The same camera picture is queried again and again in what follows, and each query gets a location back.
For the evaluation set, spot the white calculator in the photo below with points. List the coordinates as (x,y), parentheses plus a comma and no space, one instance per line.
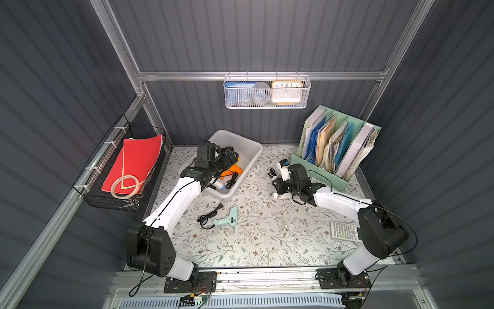
(345,232)

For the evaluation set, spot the worn paper stack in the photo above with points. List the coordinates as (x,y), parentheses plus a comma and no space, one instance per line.
(363,153)

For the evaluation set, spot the floral table mat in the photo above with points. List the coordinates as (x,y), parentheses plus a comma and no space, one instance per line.
(269,233)

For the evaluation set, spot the white blue-tip glue gun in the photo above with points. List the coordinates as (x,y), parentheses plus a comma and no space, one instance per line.
(218,184)

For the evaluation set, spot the teal perforated folder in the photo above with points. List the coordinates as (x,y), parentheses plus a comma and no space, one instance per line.
(344,144)

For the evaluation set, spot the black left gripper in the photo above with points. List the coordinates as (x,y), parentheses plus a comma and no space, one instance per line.
(228,158)

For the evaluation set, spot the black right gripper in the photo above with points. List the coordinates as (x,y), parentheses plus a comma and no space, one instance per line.
(280,185)

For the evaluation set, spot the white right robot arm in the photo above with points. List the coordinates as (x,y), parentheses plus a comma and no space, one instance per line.
(379,231)

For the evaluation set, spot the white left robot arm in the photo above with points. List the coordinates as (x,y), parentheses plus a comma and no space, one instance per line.
(149,244)

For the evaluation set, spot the translucent white storage box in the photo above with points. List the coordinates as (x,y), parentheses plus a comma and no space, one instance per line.
(248,150)

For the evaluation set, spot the mint glue gun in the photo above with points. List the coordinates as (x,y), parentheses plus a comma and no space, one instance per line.
(208,221)

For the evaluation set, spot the blue box in basket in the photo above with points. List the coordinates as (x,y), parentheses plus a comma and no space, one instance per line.
(238,94)

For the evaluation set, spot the white wire wall basket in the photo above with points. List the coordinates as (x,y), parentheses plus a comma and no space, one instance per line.
(269,78)

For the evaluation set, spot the small white orange-tip glue gun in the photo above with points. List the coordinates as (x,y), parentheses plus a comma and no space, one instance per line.
(277,170)

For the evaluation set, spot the orange glue gun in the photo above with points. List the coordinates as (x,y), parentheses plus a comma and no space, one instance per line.
(232,174)

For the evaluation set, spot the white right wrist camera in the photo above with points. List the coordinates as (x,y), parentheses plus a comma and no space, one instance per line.
(283,169)

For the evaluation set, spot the grey tape roll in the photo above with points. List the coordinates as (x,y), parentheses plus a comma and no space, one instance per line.
(261,94)

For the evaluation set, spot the blue folder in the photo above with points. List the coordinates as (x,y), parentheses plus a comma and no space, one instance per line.
(310,136)

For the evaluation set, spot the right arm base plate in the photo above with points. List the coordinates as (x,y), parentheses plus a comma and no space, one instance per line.
(341,279)

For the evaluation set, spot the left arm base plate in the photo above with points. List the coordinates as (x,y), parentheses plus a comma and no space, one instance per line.
(197,282)

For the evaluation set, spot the white thick binder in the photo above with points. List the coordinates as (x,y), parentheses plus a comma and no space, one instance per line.
(354,148)

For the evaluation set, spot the aluminium front rail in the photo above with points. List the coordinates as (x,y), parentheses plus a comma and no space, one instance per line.
(384,286)

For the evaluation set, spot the green plastic file organizer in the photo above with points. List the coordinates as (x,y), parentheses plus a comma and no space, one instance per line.
(333,144)

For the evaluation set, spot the red folder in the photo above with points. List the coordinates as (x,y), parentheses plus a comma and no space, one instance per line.
(134,165)

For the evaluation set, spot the yellow alarm clock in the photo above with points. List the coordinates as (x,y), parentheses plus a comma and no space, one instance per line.
(286,92)

